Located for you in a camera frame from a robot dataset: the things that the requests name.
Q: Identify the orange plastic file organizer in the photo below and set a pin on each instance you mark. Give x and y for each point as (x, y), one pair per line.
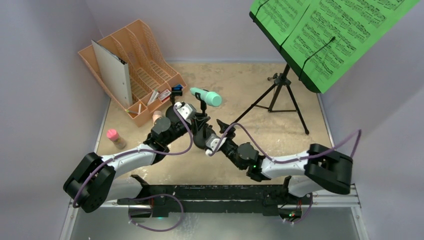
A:
(148, 70)

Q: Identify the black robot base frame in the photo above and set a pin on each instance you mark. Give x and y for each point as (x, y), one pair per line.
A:
(266, 199)

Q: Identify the green sheet music paper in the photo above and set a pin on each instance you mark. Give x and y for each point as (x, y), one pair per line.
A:
(322, 39)

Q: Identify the grey binder folder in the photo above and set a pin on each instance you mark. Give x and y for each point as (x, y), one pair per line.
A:
(115, 74)

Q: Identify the green capped marker slot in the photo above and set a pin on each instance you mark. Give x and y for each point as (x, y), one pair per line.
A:
(132, 112)
(153, 97)

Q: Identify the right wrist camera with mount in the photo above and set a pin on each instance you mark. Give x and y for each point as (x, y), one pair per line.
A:
(213, 143)

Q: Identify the blue small box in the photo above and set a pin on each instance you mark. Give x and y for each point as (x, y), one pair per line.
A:
(178, 87)

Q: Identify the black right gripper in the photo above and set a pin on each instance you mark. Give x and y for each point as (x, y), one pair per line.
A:
(224, 133)

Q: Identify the green capped marker middle slot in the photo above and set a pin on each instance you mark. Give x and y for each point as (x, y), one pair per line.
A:
(153, 97)

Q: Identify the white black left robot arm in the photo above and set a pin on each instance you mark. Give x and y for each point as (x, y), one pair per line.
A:
(90, 182)

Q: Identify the mint green toy microphone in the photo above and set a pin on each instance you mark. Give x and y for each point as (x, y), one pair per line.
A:
(211, 98)

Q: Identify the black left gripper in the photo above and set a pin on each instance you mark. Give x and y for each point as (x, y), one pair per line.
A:
(197, 121)

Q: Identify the green capped marker front slot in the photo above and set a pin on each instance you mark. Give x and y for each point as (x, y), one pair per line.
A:
(132, 112)

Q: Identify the black mic stand for pink mic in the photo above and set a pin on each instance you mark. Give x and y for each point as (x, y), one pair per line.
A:
(170, 114)

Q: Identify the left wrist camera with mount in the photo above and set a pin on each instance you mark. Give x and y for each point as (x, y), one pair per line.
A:
(186, 110)

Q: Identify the red white staples box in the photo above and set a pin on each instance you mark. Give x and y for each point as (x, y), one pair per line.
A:
(164, 95)

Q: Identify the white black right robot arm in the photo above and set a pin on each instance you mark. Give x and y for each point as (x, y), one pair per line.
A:
(317, 168)

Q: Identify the pink capped bottle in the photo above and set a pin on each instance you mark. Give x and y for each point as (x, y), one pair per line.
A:
(116, 139)

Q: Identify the pink toy microphone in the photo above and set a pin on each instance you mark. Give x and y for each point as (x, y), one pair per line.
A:
(156, 115)

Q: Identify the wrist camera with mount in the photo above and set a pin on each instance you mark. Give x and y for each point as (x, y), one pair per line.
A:
(186, 110)
(213, 143)

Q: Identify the black mic stand with green mic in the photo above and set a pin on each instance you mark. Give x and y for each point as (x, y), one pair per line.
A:
(201, 137)

